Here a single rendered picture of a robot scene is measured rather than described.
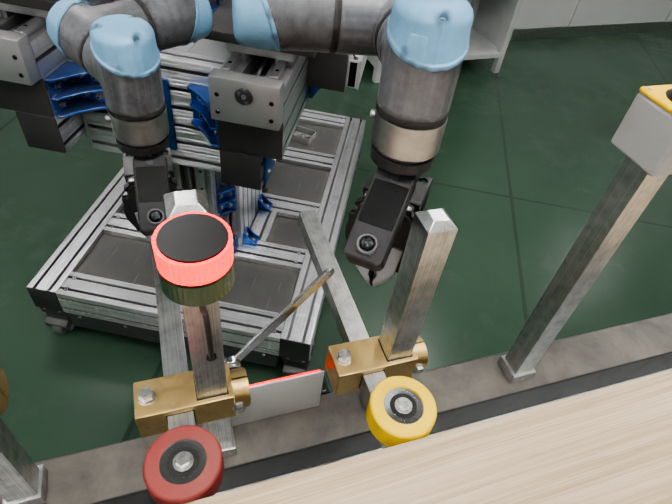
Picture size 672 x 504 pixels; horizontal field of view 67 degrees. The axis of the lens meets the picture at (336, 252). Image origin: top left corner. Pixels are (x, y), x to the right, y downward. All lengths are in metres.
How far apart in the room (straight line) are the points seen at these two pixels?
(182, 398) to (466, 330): 1.39
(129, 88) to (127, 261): 1.10
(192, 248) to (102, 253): 1.41
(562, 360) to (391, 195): 0.57
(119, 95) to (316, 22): 0.28
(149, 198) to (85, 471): 0.39
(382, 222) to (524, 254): 1.77
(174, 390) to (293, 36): 0.43
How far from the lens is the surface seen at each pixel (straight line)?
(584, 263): 0.75
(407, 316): 0.64
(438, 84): 0.51
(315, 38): 0.58
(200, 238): 0.40
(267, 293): 1.61
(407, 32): 0.49
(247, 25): 0.57
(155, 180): 0.77
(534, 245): 2.36
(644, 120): 0.65
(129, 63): 0.70
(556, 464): 0.67
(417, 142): 0.53
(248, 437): 0.82
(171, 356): 0.71
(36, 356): 1.87
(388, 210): 0.55
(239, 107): 1.01
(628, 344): 1.12
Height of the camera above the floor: 1.45
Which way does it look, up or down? 45 degrees down
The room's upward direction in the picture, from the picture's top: 8 degrees clockwise
